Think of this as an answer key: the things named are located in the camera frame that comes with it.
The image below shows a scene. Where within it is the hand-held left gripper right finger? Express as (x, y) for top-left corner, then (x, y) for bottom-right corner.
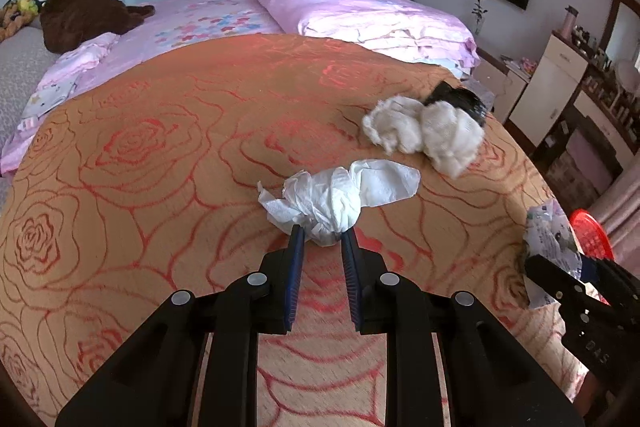
(340, 227), (586, 427)

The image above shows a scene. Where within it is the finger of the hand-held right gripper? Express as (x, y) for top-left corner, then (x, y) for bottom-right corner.
(524, 254), (608, 314)
(581, 256), (640, 308)

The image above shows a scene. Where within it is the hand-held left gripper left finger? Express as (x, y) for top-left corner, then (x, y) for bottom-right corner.
(55, 224), (306, 427)

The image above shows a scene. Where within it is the white printed plastic wrapper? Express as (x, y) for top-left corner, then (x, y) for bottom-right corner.
(522, 198), (586, 310)

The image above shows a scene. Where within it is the red plastic mesh basket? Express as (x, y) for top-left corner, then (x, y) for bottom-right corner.
(570, 208), (615, 263)

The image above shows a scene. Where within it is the white tissue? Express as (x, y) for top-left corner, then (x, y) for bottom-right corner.
(257, 159), (422, 248)

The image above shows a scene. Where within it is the pink curtain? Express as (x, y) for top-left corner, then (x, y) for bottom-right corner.
(590, 167), (640, 268)

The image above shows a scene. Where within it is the dark wooden dressing table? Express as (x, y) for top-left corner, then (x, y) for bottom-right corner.
(532, 0), (640, 208)

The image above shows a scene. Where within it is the orange rose pattern blanket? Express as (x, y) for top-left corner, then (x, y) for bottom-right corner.
(0, 33), (591, 427)

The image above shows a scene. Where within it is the fluffy white cloth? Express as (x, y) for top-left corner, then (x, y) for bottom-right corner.
(361, 98), (486, 180)

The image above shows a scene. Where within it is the tall cream cabinet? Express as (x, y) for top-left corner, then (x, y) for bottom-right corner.
(507, 32), (590, 148)

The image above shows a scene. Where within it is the cream nightstand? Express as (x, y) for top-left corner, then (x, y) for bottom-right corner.
(470, 47), (532, 122)

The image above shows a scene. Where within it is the row of cosmetic bottles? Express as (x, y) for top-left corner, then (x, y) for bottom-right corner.
(572, 24), (640, 128)

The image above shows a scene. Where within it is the dressing table mirror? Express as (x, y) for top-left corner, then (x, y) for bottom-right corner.
(597, 0), (640, 72)

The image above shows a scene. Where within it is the pink thermos bottle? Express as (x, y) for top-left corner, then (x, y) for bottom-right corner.
(561, 6), (580, 38)

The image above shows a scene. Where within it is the pink duvet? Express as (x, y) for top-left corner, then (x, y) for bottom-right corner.
(235, 0), (477, 70)

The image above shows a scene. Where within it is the pink floral bed sheet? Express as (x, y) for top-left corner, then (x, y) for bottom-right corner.
(0, 0), (283, 172)

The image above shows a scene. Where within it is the orange brown plush toy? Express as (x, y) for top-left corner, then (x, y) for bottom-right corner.
(0, 0), (38, 42)

